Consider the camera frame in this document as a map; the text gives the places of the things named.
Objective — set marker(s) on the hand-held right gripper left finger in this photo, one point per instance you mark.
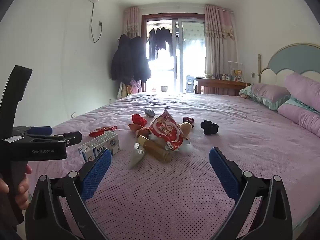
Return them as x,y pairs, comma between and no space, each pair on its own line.
97,172

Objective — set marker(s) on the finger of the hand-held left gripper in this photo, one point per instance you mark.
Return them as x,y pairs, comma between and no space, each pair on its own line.
72,138
40,130

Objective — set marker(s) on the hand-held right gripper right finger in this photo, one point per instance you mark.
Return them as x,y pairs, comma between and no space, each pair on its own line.
225,172

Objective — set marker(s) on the small red wrapper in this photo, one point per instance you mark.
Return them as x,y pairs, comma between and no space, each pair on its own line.
100,130

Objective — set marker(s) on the white blue milk carton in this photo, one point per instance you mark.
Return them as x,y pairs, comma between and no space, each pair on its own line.
102,142

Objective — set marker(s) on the silver white tube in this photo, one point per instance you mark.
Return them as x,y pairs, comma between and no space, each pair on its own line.
136,158

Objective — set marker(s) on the amber plastic bottle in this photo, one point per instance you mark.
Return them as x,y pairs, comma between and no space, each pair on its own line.
157,152

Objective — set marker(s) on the large red snack bag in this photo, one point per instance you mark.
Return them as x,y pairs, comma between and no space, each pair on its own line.
165,127

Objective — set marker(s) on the person's left hand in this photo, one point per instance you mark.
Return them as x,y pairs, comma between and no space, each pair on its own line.
23,190

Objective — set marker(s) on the black scrunchie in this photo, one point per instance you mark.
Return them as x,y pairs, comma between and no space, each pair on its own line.
209,127

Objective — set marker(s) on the pink dotted bed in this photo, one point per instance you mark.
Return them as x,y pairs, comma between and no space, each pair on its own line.
175,192

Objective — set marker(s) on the beige plush toy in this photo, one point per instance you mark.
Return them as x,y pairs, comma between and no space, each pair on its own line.
186,128

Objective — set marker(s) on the dark red scrunchie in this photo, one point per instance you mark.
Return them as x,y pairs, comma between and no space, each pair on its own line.
188,120

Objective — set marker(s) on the colourful hanging clothes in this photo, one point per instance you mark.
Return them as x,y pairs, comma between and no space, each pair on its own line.
127,88

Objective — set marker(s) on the grey blue scrunchie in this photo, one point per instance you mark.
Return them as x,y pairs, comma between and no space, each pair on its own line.
150,113

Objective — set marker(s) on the small doll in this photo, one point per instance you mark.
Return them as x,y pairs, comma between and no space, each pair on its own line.
243,94

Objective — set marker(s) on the wooden desk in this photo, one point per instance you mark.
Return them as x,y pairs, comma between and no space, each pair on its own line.
220,85

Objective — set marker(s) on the dark hanging coat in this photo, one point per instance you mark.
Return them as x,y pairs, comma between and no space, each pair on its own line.
120,60
140,60

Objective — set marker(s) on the purple pillow with teal ruffle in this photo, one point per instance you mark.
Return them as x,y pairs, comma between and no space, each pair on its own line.
270,92

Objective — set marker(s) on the plastic stool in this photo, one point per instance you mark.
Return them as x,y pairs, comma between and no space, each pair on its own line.
190,83

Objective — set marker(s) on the yellow picture box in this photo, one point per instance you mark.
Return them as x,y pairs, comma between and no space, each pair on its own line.
237,75

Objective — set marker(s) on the small bucket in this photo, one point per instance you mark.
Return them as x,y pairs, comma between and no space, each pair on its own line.
164,88

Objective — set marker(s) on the blue white headboard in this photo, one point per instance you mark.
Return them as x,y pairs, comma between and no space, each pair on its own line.
287,60

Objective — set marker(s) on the pink curtain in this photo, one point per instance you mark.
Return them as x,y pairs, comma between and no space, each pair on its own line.
131,22
220,40

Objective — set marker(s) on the dark clothes on line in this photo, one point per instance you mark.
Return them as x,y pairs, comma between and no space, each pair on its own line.
160,40

